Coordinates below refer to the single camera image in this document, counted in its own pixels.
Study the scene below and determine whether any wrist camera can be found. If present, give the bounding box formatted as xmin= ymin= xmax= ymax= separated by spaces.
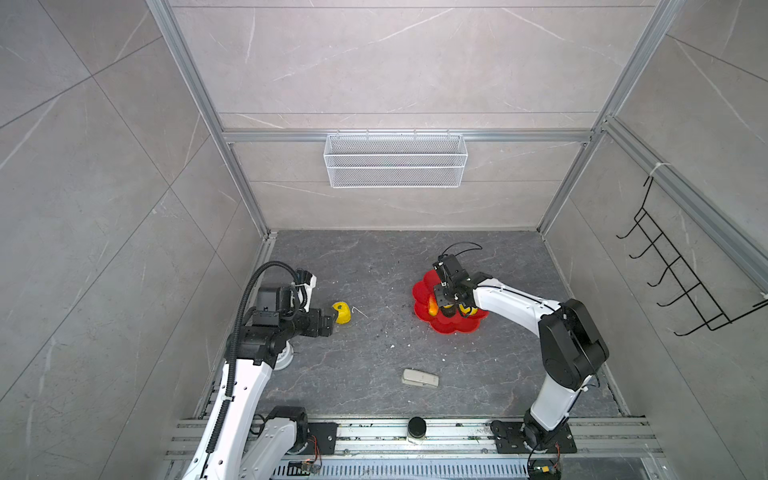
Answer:
xmin=433 ymin=253 xmax=469 ymax=286
xmin=293 ymin=269 xmax=317 ymax=311

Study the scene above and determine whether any black round knob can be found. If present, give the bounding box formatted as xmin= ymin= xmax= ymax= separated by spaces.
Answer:
xmin=407 ymin=416 xmax=427 ymax=439

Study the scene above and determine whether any red flower-shaped fruit bowl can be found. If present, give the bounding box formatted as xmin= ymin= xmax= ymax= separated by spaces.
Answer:
xmin=412 ymin=270 xmax=488 ymax=335

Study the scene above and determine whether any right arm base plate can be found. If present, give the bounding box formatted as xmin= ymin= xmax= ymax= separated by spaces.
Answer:
xmin=490 ymin=420 xmax=577 ymax=454

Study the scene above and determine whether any red-yellow fake mango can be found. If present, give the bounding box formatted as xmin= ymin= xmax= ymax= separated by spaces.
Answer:
xmin=428 ymin=296 xmax=439 ymax=317
xmin=440 ymin=305 xmax=456 ymax=317

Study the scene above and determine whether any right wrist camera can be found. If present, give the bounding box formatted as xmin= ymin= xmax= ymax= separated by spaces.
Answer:
xmin=433 ymin=253 xmax=469 ymax=286

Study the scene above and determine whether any yellow fake banana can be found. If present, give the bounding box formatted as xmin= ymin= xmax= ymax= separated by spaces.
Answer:
xmin=458 ymin=304 xmax=479 ymax=318

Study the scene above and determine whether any beige stapler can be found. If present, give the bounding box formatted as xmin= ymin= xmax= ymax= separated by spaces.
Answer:
xmin=402 ymin=369 xmax=439 ymax=388

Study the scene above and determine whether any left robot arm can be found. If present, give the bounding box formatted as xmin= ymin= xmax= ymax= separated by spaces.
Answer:
xmin=183 ymin=261 xmax=334 ymax=479

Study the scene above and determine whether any aluminium rail track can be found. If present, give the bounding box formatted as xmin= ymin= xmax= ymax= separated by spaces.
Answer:
xmin=161 ymin=417 xmax=667 ymax=463

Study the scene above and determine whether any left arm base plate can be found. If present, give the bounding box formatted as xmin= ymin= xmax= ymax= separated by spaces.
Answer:
xmin=288 ymin=422 xmax=339 ymax=457

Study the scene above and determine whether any white wire mesh basket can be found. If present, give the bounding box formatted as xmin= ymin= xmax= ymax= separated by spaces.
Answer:
xmin=323 ymin=133 xmax=469 ymax=189

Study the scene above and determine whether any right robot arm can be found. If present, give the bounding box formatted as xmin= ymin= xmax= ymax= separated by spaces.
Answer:
xmin=434 ymin=262 xmax=609 ymax=452

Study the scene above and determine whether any black wire hook rack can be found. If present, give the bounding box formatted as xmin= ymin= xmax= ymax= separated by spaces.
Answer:
xmin=616 ymin=176 xmax=767 ymax=338

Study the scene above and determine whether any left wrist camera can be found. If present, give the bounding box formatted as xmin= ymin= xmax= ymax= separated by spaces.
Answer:
xmin=293 ymin=269 xmax=317 ymax=311

